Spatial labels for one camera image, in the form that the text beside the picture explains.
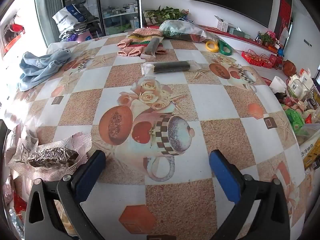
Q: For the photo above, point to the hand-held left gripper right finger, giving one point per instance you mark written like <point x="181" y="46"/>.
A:
<point x="223" y="177"/>

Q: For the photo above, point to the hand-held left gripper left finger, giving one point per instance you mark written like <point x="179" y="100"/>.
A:
<point x="91" y="175"/>

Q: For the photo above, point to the brown snack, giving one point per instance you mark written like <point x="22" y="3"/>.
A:
<point x="52" y="156"/>

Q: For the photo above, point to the checkered printed tablecloth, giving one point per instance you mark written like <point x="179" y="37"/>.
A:
<point x="207" y="100"/>

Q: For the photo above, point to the yellow cardboard box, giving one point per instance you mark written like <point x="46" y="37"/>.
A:
<point x="311" y="152"/>

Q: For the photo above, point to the green plastic bag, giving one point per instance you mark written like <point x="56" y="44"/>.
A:
<point x="295" y="117"/>

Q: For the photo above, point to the white paper roll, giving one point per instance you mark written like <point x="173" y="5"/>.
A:
<point x="277" y="83"/>

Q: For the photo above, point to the white bag with green print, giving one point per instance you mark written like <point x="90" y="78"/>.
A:
<point x="297" y="87"/>

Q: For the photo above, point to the light blue cloth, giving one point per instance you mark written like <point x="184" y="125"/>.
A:
<point x="37" y="67"/>

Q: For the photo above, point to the dark roll in clear packet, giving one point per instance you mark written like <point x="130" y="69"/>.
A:
<point x="151" y="47"/>
<point x="172" y="66"/>

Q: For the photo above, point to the brown round pot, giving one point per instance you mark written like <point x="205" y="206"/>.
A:
<point x="289" y="67"/>

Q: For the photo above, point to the red gift box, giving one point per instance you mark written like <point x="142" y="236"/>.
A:
<point x="276" y="60"/>

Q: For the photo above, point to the pink knitted cloth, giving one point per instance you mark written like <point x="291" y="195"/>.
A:
<point x="132" y="41"/>

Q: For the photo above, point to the pile of clothes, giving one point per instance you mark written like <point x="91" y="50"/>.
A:
<point x="75" y="30"/>

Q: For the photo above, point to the green flat box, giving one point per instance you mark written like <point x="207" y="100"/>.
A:
<point x="237" y="32"/>

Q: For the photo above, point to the potted pink flowers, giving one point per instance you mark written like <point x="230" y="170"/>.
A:
<point x="267" y="36"/>

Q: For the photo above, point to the open white carton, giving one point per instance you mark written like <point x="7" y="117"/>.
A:
<point x="221" y="25"/>

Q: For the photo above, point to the clear bag with green contents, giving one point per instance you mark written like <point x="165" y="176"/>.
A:
<point x="180" y="28"/>

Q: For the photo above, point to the white printed sack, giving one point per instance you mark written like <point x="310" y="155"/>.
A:
<point x="66" y="17"/>

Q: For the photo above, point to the red hanging cloth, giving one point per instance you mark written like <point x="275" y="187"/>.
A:
<point x="16" y="27"/>

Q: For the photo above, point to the glass door cabinet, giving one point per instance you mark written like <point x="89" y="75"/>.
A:
<point x="117" y="2"/>

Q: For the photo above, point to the green leafy plant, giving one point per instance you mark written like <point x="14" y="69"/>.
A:
<point x="165" y="12"/>

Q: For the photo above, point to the red paper wall decoration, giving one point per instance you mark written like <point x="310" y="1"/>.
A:
<point x="283" y="7"/>

